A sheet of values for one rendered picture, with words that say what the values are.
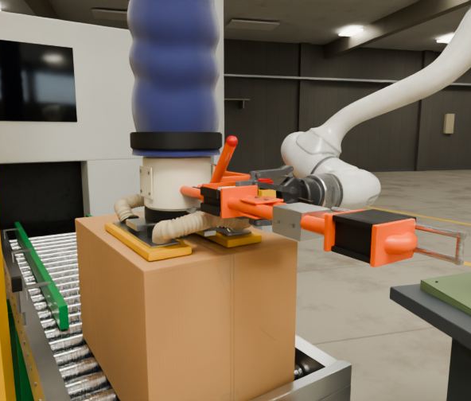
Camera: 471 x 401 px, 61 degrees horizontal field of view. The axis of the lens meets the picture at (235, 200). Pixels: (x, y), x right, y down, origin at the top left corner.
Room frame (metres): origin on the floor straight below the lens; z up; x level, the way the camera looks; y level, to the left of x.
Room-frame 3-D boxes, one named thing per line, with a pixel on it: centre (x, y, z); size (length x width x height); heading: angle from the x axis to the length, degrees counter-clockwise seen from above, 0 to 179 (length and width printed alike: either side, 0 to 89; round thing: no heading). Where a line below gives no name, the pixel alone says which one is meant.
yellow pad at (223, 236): (1.06, 0.07, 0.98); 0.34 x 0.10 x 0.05; 33
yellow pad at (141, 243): (0.96, 0.23, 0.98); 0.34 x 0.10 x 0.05; 33
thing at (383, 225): (0.50, -0.17, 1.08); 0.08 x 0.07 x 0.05; 33
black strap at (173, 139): (1.01, 0.14, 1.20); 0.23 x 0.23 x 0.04
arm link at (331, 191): (0.91, -0.19, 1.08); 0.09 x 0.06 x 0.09; 33
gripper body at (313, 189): (0.87, -0.13, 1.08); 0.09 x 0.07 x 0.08; 123
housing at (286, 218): (0.62, -0.10, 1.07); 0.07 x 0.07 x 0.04; 33
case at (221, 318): (1.10, 0.18, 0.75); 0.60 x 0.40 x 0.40; 34
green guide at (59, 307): (1.92, 1.05, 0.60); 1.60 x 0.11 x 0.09; 33
